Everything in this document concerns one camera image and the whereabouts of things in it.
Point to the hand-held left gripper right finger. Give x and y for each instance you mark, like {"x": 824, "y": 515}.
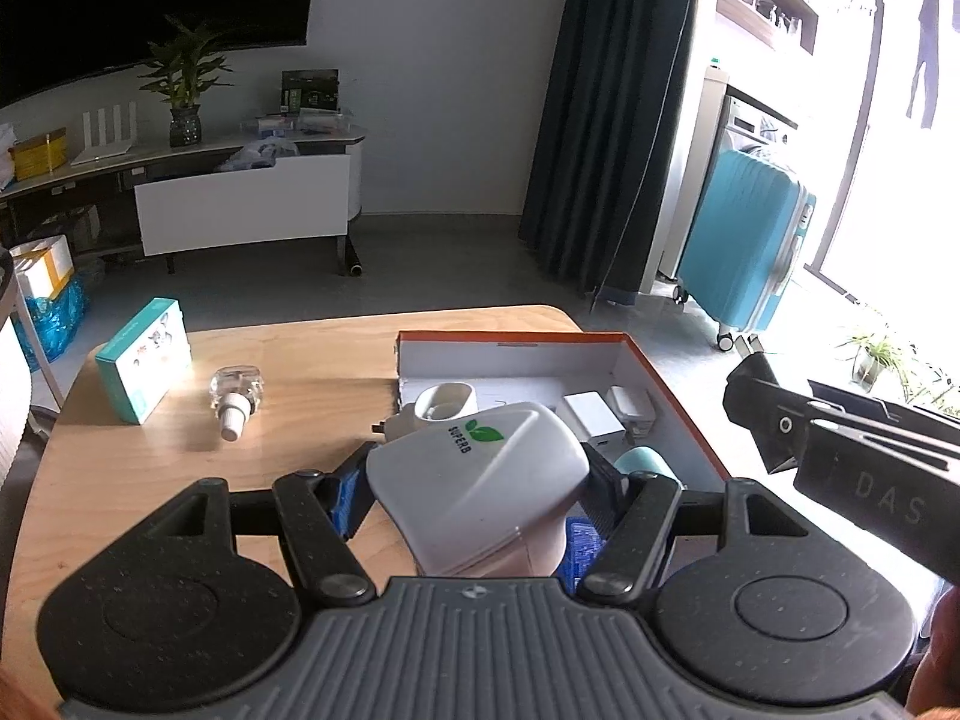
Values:
{"x": 600, "y": 491}

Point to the teal cartoon printed box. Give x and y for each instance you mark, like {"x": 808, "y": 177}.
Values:
{"x": 142, "y": 360}

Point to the dark printed box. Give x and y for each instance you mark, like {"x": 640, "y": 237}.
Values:
{"x": 309, "y": 90}

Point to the blue and white plastic bag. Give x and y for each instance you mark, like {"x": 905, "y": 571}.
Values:
{"x": 259, "y": 154}

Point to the orange-edged cardboard box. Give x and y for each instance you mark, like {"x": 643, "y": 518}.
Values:
{"x": 525, "y": 360}

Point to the black roll on floor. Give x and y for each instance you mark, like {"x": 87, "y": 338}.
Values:
{"x": 352, "y": 259}

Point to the small potted grass plant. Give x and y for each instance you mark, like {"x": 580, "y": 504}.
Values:
{"x": 874, "y": 356}

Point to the white rounded cube charger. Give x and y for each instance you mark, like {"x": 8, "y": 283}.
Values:
{"x": 634, "y": 409}

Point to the white device with leaf logo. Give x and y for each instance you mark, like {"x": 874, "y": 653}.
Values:
{"x": 480, "y": 480}

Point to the blue suitcase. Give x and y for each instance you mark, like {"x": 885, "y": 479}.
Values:
{"x": 742, "y": 247}

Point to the white plug adapter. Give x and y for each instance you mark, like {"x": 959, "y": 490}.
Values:
{"x": 442, "y": 405}

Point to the dark curtain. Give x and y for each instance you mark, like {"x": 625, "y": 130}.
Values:
{"x": 600, "y": 127}

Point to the hanging dark clothes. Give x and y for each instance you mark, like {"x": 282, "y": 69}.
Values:
{"x": 926, "y": 30}

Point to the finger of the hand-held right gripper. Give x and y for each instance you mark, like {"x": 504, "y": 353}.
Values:
{"x": 892, "y": 420}
{"x": 772, "y": 420}

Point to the white television cabinet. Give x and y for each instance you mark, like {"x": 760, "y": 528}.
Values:
{"x": 240, "y": 202}

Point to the small white rectangular charger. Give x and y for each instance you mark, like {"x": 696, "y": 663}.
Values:
{"x": 592, "y": 416}

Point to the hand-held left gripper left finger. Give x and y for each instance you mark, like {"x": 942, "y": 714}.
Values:
{"x": 351, "y": 499}

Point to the green plant in dark vase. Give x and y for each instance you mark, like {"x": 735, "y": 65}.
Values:
{"x": 184, "y": 90}

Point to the clear small bottle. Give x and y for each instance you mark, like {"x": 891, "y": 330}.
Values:
{"x": 236, "y": 394}

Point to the white and yellow box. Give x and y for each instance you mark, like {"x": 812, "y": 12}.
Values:
{"x": 41, "y": 270}

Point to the blue packet box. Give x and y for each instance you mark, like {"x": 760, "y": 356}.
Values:
{"x": 583, "y": 551}

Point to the person's right forearm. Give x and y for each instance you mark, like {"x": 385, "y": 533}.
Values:
{"x": 937, "y": 660}

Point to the white washing machine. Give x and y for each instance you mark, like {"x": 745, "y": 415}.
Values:
{"x": 742, "y": 120}

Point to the white router with antennas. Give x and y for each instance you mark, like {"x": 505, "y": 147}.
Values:
{"x": 109, "y": 135}

